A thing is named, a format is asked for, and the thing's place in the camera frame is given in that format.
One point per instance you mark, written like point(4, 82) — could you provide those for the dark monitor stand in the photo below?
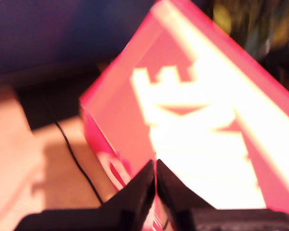
point(50, 106)

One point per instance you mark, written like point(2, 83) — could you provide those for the green leafy houseplant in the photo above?
point(255, 24)

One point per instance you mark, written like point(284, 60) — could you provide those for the large wide computer monitor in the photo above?
point(50, 29)

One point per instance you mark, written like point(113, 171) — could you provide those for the red Nike shoebox with lid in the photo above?
point(115, 108)

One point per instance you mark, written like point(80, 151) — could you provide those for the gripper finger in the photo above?
point(173, 192)
point(139, 192)

